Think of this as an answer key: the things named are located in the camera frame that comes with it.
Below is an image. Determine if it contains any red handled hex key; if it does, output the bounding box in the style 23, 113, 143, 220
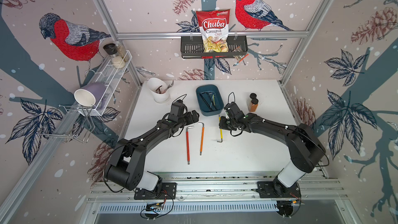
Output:
186, 125, 194, 165

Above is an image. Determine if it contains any orange handled hex key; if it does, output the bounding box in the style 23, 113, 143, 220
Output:
198, 122, 205, 156

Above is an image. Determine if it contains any yellow handled hex key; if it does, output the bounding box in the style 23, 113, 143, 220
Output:
217, 115, 223, 143

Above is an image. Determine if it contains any thin black hex key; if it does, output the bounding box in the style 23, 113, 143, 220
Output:
199, 93, 212, 112

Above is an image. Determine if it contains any large black hex key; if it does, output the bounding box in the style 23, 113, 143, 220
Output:
201, 91, 215, 111

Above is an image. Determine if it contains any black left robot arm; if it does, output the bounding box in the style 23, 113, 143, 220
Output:
103, 111, 200, 190

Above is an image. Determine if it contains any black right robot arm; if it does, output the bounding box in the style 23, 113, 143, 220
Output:
219, 102, 326, 196

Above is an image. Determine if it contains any teal plastic storage box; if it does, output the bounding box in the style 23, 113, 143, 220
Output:
195, 85, 224, 117

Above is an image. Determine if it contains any orange spice bottle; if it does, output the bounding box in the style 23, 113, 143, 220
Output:
249, 98, 259, 113

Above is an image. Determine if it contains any white ceramic utensil cup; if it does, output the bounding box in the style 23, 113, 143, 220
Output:
147, 78, 170, 103

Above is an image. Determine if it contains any black lid spice jar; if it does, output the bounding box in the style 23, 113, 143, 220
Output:
103, 43, 125, 69

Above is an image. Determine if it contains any clear glass jar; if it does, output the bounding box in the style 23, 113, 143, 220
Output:
115, 41, 129, 62

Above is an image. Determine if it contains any red Chuba chips bag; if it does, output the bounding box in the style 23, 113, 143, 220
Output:
196, 9, 230, 53

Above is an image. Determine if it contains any purple cup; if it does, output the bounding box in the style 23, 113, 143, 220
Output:
74, 83, 107, 107

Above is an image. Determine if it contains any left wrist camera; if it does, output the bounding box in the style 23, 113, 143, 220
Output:
167, 100, 187, 122

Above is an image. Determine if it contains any black wire wall basket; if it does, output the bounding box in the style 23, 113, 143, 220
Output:
180, 36, 248, 59

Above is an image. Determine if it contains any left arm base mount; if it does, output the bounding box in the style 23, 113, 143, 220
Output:
134, 182, 177, 200

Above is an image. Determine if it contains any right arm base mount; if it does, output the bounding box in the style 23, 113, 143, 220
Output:
255, 180, 301, 199

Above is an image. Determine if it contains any white wire wall shelf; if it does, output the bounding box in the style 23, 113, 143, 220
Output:
77, 51, 132, 116

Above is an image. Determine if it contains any chrome wire cup holder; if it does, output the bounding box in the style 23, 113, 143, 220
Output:
36, 105, 95, 144

